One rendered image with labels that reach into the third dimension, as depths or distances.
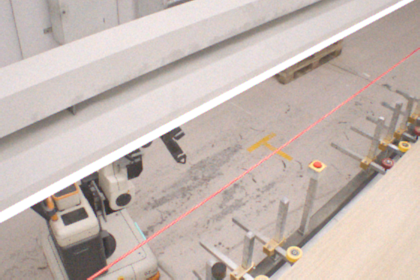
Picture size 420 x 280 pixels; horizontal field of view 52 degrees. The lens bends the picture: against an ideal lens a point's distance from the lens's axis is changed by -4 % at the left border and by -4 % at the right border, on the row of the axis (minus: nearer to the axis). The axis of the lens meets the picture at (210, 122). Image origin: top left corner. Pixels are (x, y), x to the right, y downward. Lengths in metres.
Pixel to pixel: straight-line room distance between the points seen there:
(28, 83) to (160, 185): 3.43
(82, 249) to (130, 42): 2.23
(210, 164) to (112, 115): 3.54
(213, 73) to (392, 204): 2.13
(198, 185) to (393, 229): 1.90
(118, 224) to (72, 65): 2.77
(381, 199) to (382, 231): 0.25
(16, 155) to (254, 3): 0.45
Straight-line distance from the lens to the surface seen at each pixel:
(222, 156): 4.24
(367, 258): 2.44
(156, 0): 4.22
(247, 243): 2.16
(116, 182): 2.72
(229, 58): 0.76
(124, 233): 3.25
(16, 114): 0.57
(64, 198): 2.67
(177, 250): 3.48
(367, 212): 2.66
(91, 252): 2.81
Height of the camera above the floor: 2.73
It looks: 36 degrees down
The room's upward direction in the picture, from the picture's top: 1 degrees clockwise
